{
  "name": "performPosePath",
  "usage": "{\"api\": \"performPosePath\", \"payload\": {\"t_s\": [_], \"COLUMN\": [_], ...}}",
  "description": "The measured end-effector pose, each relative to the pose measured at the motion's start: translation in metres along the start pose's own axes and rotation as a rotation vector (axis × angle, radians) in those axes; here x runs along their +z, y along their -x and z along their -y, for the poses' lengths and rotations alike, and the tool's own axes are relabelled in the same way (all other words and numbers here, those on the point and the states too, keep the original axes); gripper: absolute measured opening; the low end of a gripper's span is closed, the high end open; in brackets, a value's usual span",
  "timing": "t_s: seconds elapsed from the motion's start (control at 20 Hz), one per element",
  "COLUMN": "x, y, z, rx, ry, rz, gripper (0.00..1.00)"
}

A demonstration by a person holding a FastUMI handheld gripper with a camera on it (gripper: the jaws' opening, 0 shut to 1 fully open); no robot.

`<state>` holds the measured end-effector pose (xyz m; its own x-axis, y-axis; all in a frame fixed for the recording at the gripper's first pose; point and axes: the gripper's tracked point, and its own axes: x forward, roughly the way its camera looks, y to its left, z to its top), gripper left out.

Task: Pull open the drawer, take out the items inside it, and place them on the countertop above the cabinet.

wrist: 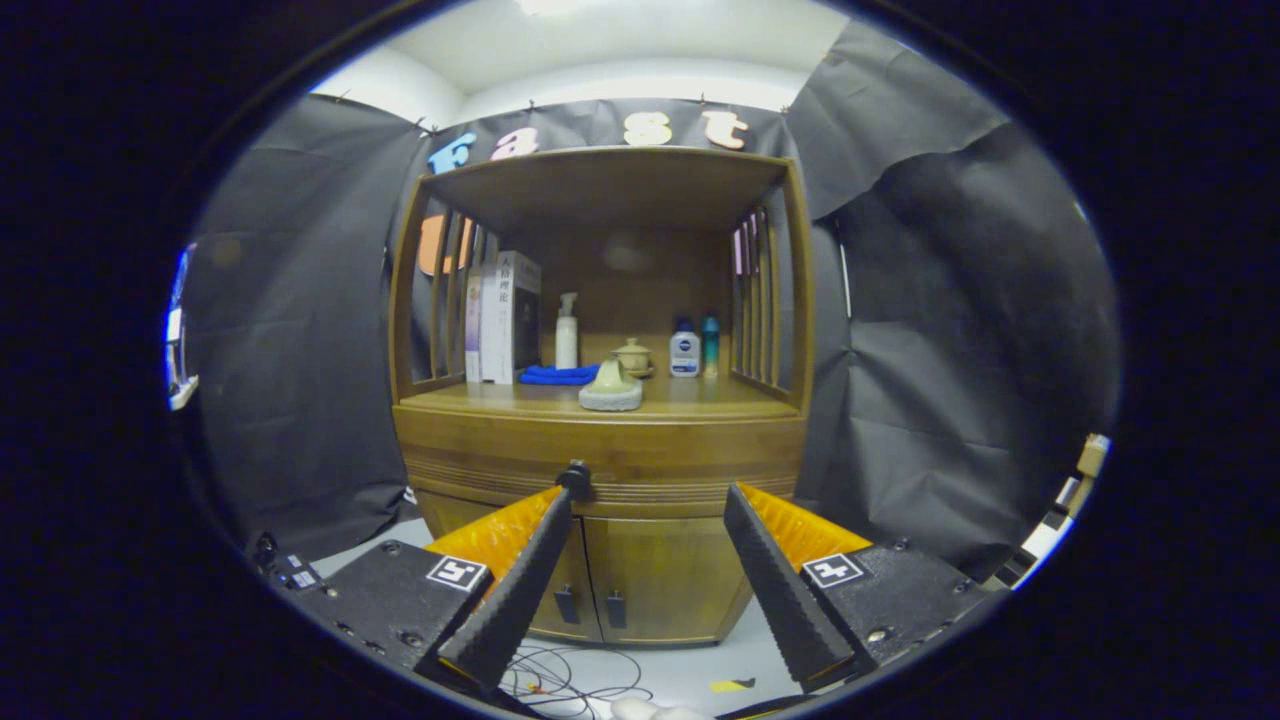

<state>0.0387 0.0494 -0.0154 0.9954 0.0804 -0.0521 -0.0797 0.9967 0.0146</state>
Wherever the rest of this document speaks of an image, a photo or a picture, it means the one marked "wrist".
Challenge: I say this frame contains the wooden countertop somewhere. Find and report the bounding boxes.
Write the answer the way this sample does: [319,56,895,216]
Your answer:
[393,375,809,423]

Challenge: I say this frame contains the pale green ceramic ornament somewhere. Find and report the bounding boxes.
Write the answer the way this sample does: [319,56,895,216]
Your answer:
[578,358,644,412]

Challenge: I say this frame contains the ceiling light panel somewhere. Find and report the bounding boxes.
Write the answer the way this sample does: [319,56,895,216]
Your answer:
[515,0,701,16]

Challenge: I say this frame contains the dark cover white spine book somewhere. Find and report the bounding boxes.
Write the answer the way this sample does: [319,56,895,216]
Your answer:
[494,250,543,386]

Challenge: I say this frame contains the white pump bottle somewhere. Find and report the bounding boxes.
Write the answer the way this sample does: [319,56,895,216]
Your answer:
[555,292,580,370]

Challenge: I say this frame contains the white shoe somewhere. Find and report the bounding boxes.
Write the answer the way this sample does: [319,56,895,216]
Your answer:
[610,698,716,720]

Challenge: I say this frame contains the blue folded cloth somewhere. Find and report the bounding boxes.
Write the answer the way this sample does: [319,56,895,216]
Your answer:
[518,364,601,387]

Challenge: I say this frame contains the wooden drawer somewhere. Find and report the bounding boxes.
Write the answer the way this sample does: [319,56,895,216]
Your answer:
[395,418,809,518]

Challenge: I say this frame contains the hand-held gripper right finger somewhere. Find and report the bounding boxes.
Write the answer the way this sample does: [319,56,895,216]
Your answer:
[723,482,1009,693]

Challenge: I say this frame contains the lavender book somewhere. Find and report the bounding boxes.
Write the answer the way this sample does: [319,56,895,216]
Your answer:
[464,268,484,383]

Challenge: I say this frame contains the white lotion bottle blue cap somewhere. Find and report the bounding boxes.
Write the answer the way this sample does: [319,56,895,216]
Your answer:
[669,317,703,379]

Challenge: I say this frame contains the black floor cables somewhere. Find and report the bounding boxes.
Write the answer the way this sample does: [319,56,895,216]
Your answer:
[500,645,656,719]

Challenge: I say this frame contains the beige lidded ceramic cup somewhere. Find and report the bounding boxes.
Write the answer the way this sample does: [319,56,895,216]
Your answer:
[612,337,656,379]

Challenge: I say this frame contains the black backdrop cloth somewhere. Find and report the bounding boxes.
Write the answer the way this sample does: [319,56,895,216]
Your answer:
[185,20,1119,581]

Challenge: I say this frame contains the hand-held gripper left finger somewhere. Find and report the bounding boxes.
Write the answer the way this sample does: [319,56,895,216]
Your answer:
[290,487,576,693]

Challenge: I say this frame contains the small black device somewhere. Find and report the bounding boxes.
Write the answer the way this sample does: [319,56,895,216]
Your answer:
[250,535,326,593]

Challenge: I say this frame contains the wooden cabinet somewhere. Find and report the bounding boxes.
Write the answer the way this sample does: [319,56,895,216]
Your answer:
[386,146,816,648]

